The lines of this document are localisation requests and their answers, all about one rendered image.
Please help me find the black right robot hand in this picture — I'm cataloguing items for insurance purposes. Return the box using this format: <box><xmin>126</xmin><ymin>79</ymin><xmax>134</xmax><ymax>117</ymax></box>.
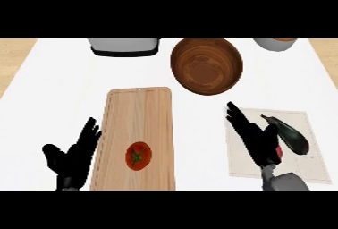
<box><xmin>224</xmin><ymin>101</ymin><xmax>283</xmax><ymax>169</ymax></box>

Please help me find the dark purple eggplant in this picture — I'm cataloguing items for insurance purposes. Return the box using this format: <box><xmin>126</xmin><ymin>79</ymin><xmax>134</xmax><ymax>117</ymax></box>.
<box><xmin>259</xmin><ymin>114</ymin><xmax>309</xmax><ymax>156</ymax></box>

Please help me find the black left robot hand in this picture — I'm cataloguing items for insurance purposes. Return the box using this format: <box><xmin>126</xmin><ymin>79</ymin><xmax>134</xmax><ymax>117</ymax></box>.
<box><xmin>41</xmin><ymin>116</ymin><xmax>103</xmax><ymax>191</ymax></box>

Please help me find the brown wooden bowl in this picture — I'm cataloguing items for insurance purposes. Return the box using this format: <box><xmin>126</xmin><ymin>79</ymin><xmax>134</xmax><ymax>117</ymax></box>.
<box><xmin>168</xmin><ymin>38</ymin><xmax>243</xmax><ymax>96</ymax></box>

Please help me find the grey appliance with black base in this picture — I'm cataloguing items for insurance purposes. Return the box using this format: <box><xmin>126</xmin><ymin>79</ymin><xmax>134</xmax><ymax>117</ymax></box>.
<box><xmin>86</xmin><ymin>38</ymin><xmax>160</xmax><ymax>58</ymax></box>

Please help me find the grey pot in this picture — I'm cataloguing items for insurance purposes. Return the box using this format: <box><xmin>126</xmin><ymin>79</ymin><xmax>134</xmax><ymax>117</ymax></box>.
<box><xmin>252</xmin><ymin>38</ymin><xmax>298</xmax><ymax>53</ymax></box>

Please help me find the red tomato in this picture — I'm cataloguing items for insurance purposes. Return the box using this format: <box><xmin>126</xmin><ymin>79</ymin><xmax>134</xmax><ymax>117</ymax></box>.
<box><xmin>123</xmin><ymin>141</ymin><xmax>153</xmax><ymax>172</ymax></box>

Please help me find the pale wooden cutting board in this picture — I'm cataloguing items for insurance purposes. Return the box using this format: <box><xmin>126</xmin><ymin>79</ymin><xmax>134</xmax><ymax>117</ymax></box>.
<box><xmin>89</xmin><ymin>86</ymin><xmax>177</xmax><ymax>191</ymax></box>

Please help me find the beige placemat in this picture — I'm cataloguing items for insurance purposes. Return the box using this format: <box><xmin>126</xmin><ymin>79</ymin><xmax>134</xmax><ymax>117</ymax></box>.
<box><xmin>224</xmin><ymin>106</ymin><xmax>331</xmax><ymax>185</ymax></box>

